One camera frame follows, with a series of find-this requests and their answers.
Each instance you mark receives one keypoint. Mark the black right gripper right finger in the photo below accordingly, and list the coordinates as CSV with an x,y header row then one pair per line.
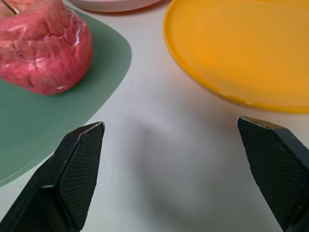
x,y
277,169

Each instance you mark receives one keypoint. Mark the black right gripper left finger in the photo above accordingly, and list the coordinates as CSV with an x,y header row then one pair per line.
x,y
72,174

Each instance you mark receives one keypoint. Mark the green plate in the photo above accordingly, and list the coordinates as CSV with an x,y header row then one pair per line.
x,y
48,116

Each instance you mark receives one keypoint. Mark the yellow plate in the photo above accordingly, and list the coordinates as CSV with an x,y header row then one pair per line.
x,y
243,50

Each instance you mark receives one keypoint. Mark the pink plate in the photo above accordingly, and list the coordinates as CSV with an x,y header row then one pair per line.
x,y
113,4

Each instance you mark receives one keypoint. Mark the pink wrapped meat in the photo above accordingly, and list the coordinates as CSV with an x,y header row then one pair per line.
x,y
43,50

